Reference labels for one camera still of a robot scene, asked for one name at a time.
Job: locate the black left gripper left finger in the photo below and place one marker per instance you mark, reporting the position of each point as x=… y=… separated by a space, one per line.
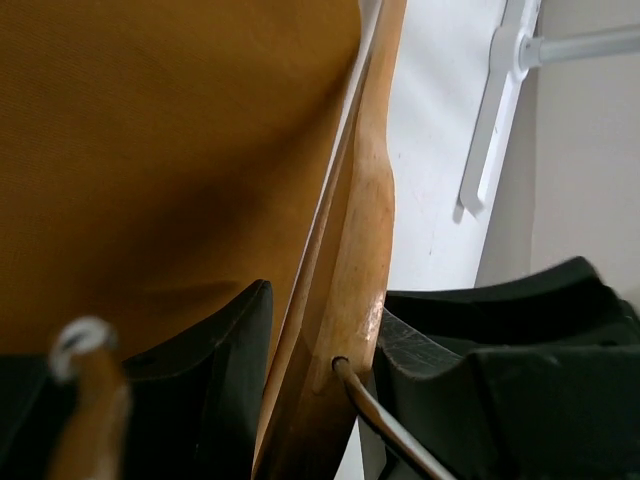
x=196 y=400

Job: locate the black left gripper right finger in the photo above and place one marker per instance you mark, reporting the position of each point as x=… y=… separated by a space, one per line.
x=536 y=378

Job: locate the wooden clothes hanger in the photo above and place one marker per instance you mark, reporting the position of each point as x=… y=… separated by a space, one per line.
x=316 y=387

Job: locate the brown trousers with striped trim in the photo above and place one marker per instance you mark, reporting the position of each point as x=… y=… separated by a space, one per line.
x=157 y=158

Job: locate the silver white clothes rack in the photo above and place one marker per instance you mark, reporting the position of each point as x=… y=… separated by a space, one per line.
x=515 y=50

